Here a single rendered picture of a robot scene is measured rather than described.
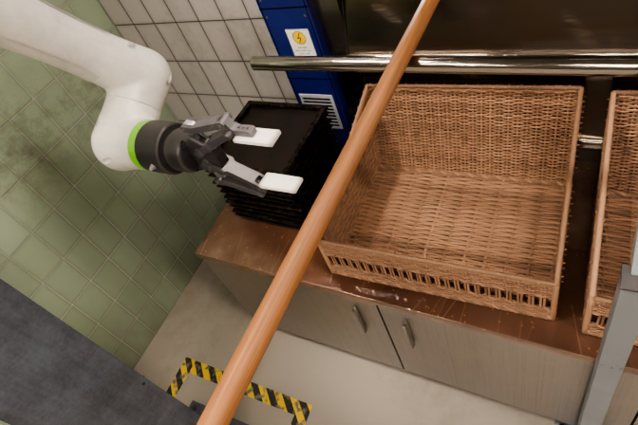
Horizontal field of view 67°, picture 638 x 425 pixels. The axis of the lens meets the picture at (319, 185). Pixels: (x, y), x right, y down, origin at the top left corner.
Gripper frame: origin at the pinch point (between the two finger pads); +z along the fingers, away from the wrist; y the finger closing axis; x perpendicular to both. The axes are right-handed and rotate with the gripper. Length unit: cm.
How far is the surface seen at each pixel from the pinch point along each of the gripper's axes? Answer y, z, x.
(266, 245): 61, -39, -18
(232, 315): 119, -80, -12
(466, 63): 1.7, 22.0, -27.3
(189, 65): 31, -86, -64
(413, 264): 48, 10, -15
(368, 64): 1.9, 4.6, -27.1
